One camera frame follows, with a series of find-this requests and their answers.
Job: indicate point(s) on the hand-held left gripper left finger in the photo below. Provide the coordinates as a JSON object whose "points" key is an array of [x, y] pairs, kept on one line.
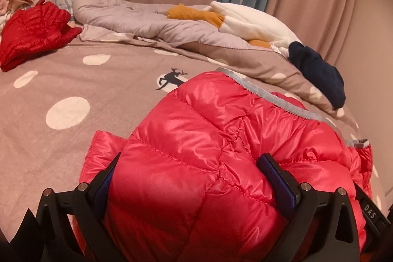
{"points": [[106, 188]]}

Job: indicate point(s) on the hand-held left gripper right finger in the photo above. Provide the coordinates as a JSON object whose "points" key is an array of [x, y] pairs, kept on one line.
{"points": [[278, 185]]}

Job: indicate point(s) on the pink-red hooded down jacket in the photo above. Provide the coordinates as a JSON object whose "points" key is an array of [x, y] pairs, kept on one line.
{"points": [[190, 142]]}

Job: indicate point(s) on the bed with dotted sheet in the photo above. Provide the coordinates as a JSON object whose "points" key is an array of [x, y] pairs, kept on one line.
{"points": [[107, 90]]}

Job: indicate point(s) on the navy blue garment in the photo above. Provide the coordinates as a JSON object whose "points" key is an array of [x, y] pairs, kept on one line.
{"points": [[319, 74]]}

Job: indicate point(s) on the white and orange plush toy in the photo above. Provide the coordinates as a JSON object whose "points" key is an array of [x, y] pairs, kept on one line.
{"points": [[254, 24]]}

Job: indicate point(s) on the grey duvet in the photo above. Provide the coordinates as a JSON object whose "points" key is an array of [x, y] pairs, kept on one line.
{"points": [[138, 19]]}

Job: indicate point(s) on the red folded down jacket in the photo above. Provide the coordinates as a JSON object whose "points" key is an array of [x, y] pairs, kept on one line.
{"points": [[33, 31]]}

